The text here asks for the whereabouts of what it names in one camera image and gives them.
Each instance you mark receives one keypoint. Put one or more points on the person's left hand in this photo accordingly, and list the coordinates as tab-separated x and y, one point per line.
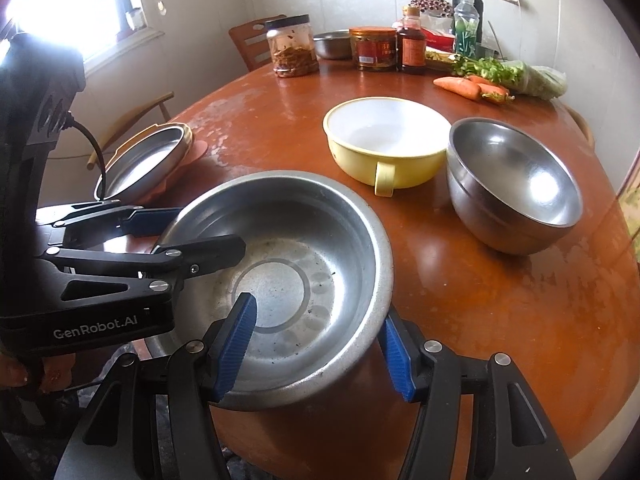
57	372

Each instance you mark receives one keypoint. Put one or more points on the clear plastic bottle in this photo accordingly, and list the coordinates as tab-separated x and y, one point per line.
466	35

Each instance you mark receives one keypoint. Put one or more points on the deep steel bowl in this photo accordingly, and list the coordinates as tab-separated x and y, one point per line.
515	180

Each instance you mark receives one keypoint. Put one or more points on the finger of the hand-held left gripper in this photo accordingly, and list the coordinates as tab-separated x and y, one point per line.
155	220
210	252

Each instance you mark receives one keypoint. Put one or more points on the clear jar with black lid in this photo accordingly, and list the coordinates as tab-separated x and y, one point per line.
292	55

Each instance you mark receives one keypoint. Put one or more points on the bag of leafy greens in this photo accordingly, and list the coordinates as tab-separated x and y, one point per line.
540	82

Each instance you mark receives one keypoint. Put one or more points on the brown wooden chair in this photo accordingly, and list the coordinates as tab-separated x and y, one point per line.
245	32

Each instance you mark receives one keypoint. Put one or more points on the window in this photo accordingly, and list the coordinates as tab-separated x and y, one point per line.
65	5

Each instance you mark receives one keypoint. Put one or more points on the light wooden armchair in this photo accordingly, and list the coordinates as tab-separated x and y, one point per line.
150	105

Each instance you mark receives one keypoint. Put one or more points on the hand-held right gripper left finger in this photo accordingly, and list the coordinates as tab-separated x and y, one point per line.
235	345

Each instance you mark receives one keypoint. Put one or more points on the small steel basin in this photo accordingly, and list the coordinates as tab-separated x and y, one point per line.
332	45

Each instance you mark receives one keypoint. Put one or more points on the carrot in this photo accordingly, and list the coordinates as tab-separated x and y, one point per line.
492	87
457	86

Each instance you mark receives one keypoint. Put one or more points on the wide steel bowl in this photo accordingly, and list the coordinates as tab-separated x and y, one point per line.
310	240

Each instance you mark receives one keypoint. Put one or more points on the dark sauce bottle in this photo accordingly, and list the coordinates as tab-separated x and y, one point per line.
411	50

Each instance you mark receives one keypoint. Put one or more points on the small grey container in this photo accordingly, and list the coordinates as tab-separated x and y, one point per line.
135	19

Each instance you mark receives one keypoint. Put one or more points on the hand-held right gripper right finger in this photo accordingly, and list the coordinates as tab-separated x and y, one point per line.
397	360

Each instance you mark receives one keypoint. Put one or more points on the red white flower bouquet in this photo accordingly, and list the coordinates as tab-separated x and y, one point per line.
430	4

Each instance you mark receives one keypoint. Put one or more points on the black thermos bottle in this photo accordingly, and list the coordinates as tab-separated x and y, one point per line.
479	10

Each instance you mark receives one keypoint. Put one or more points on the round steel pan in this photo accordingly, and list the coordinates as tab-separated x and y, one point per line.
145	160

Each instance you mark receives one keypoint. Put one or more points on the red white plastic bag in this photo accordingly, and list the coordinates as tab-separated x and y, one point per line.
440	30

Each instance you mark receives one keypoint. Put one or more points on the pickle jar with red lid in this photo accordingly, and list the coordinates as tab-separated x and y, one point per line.
372	52

